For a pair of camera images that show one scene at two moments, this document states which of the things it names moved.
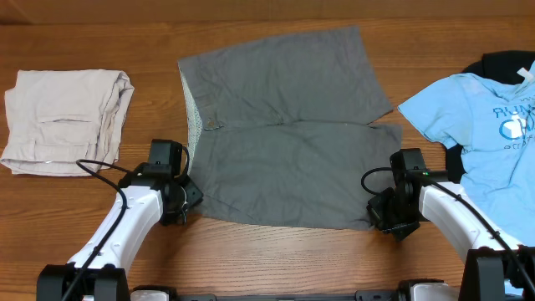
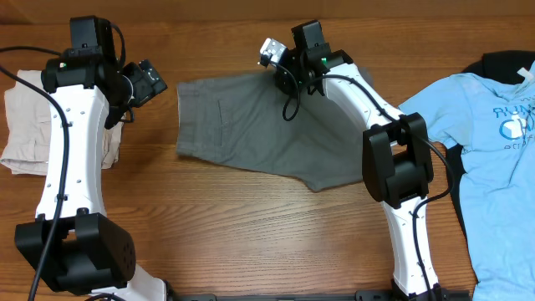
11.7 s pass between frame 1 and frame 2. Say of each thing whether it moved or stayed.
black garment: stayed
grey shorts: moved
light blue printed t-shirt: stayed
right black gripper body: moved
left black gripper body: moved
